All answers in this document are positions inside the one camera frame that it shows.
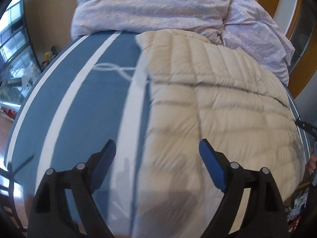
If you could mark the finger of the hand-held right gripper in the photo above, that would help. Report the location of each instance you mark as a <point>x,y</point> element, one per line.
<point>301,124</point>

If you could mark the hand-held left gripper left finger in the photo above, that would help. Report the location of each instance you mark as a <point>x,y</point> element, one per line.
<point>106,157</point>

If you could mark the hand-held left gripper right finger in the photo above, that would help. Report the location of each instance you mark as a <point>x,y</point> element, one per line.
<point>210,161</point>

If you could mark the beige down jacket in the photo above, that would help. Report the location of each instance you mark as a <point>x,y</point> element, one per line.
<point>223,99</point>

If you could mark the person's right hand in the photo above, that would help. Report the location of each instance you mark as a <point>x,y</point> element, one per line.
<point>312,164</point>

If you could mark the pile of small household items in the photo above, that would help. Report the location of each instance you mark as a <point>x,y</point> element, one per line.
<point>297,203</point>

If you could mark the blue white striped bed sheet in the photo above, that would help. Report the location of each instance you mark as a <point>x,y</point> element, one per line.
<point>62,84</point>

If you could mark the black chair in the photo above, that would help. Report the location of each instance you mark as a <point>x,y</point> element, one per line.
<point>10,191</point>

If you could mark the lilac floral pillow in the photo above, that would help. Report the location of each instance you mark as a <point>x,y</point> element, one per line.
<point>255,32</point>

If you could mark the cluttered window sill items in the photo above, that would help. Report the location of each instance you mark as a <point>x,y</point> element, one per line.
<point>32,72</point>

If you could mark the large glass window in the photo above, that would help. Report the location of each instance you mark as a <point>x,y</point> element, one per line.
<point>12,37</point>

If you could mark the lilac floral duvet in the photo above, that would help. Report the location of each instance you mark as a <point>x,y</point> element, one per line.
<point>148,7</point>

